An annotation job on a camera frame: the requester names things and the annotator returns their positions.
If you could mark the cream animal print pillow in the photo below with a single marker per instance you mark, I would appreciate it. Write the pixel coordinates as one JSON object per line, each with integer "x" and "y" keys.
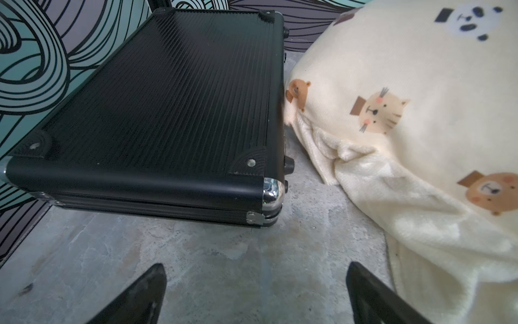
{"x": 411, "y": 107}

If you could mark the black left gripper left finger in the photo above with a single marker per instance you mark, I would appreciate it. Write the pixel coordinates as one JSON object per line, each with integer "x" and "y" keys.
{"x": 141, "y": 302}

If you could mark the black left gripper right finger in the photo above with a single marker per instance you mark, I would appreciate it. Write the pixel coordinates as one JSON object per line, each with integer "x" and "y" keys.
{"x": 373, "y": 302}

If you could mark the black ribbed hard case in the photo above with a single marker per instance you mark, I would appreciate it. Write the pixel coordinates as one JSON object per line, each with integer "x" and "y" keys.
{"x": 183, "y": 121}

